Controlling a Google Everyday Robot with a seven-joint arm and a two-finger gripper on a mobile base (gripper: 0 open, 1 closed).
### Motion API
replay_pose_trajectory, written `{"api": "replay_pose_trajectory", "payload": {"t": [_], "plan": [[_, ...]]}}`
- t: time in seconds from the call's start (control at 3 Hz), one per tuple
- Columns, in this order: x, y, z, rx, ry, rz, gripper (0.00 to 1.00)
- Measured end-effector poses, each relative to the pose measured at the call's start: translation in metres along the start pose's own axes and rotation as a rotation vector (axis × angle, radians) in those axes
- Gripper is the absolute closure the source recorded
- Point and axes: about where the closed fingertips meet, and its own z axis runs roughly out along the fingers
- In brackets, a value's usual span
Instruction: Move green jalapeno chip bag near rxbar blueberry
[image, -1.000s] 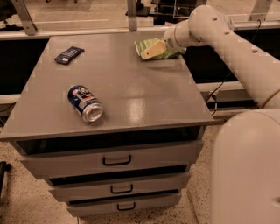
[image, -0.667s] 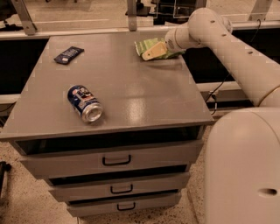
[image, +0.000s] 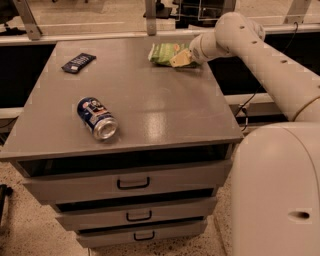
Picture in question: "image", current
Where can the top grey drawer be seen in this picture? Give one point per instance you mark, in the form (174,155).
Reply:
(98,185)

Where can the bottom grey drawer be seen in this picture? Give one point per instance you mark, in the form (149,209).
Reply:
(142,234)

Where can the dark blue rxbar blueberry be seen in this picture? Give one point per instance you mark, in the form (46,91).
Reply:
(75,65)

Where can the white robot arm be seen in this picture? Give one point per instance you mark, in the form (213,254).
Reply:
(275,177)

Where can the middle grey drawer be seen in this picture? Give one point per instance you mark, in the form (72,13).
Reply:
(89,220)

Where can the blue soda can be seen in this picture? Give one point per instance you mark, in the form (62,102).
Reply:
(97,118)

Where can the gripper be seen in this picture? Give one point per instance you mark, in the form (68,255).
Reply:
(196,52)

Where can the black object at floor left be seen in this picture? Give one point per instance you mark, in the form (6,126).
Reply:
(5,191)

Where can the green jalapeno chip bag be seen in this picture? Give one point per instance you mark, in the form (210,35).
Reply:
(161,54)

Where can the grey drawer cabinet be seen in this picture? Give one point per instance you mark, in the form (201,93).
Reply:
(165,117)

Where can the grey drawer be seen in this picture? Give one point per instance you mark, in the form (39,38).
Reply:
(98,185)
(89,220)
(142,234)

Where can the grey metal railing frame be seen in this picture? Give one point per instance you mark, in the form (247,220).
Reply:
(35,21)

